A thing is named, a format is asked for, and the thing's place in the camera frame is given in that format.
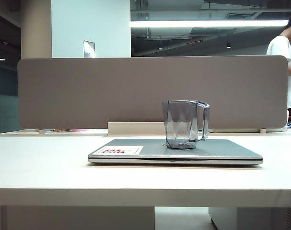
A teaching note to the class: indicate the transparent grey plastic cup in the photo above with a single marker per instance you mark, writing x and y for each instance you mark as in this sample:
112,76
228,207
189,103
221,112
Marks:
181,124

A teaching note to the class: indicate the silver Dell laptop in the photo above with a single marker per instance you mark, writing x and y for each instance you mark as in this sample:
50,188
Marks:
207,152

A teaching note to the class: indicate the white red Nice Try sticker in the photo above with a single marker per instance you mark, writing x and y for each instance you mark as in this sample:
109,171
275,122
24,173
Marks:
121,150

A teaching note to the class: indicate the beige desk divider panel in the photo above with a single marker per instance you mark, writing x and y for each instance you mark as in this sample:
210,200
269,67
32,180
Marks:
87,95

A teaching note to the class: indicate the round ceiling spot lamp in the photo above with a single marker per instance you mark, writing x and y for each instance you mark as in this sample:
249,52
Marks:
228,46
160,47

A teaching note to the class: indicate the red ceiling sign strip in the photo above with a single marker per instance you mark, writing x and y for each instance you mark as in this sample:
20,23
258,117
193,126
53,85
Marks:
194,42

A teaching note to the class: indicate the long ceiling light strip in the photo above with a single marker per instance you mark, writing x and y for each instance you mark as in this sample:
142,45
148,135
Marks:
207,23

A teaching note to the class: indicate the beige desk support panel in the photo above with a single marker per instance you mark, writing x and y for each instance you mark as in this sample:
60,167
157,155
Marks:
75,219

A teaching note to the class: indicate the person in white t-shirt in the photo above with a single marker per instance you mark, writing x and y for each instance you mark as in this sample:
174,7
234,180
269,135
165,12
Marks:
280,55

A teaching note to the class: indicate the small framed wall sign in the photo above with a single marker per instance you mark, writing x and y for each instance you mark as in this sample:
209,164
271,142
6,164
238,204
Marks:
89,49

